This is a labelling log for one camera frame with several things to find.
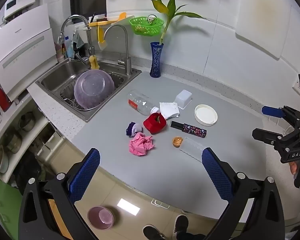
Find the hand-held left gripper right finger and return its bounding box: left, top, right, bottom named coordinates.
left=202, top=148, right=285, bottom=240

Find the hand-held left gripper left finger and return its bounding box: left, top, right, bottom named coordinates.
left=18, top=148, right=101, bottom=240

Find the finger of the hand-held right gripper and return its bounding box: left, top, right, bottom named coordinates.
left=251, top=128, right=283, bottom=146
left=261, top=106, right=286, bottom=118

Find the clear plastic bottle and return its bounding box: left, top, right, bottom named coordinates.
left=126, top=90, right=161, bottom=116

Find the person's right hand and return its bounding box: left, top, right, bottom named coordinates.
left=288, top=158, right=300, bottom=176

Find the clear plastic tray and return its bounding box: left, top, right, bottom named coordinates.
left=179, top=137, right=206, bottom=161

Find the pink waste bin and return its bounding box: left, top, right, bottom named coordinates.
left=87, top=206, right=115, bottom=230

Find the white storage box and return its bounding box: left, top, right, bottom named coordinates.
left=36, top=129, right=64, bottom=157

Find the brown walnut shell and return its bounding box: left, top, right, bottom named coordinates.
left=172, top=136, right=184, bottom=148

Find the black patterned tube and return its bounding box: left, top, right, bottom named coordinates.
left=170, top=120, right=207, bottom=138

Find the person's black shoe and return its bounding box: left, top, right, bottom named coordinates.
left=142, top=224, right=167, bottom=240
left=174, top=214, right=190, bottom=234

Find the white round lid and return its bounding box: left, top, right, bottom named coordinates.
left=194, top=104, right=218, bottom=127

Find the pink crumpled cloth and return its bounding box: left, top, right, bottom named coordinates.
left=129, top=132, right=156, bottom=157

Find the purple and white sock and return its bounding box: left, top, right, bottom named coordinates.
left=126, top=121, right=143, bottom=138

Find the steel pot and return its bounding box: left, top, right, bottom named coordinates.
left=17, top=112, right=37, bottom=132
left=3, top=132, right=23, bottom=155

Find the white crumpled tissue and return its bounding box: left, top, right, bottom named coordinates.
left=159, top=101, right=180, bottom=120

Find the red small box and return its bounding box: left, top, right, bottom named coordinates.
left=143, top=113, right=166, bottom=134

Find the white square plastic container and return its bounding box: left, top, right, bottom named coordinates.
left=174, top=89, right=193, bottom=110

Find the purple plastic bowl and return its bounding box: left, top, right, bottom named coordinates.
left=74, top=69, right=115, bottom=110

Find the pale bowl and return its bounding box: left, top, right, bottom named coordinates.
left=0, top=145, right=10, bottom=174

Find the stainless steel sink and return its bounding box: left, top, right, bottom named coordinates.
left=35, top=57, right=142, bottom=123

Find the yellow sponge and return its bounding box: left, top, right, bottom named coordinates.
left=89, top=55, right=100, bottom=70

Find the red plastic item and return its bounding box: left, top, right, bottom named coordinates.
left=0, top=86, right=12, bottom=112

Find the blue bottle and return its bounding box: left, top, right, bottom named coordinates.
left=64, top=36, right=74, bottom=58

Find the blue glass vase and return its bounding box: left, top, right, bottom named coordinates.
left=150, top=42, right=164, bottom=78

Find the steel gooseneck faucet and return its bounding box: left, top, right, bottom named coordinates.
left=103, top=24, right=132, bottom=76

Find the yellow dish brush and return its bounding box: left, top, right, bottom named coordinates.
left=97, top=25, right=108, bottom=50

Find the steel pull-down faucet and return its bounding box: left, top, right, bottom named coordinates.
left=58, top=15, right=95, bottom=64

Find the white countertop appliance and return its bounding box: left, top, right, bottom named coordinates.
left=0, top=4, right=56, bottom=103

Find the green bamboo plant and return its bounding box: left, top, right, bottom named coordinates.
left=151, top=0, right=207, bottom=46

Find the green plastic basket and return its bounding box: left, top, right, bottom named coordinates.
left=129, top=16, right=165, bottom=37

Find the white water heater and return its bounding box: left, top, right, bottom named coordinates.
left=1, top=0, right=44, bottom=20

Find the cabinet drawer handle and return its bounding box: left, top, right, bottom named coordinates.
left=151, top=198, right=170, bottom=209

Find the wire dish rack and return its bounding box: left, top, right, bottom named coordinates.
left=60, top=72, right=127, bottom=111

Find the yellow wall rack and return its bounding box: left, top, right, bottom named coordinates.
left=87, top=12, right=130, bottom=27

